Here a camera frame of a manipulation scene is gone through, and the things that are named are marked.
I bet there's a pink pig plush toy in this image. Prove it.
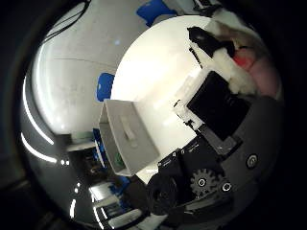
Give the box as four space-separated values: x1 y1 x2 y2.
231 45 283 101

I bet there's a black cable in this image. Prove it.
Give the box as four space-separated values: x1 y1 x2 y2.
42 0 91 44

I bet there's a grey plastic container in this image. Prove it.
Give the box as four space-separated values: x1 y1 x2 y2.
98 99 160 177

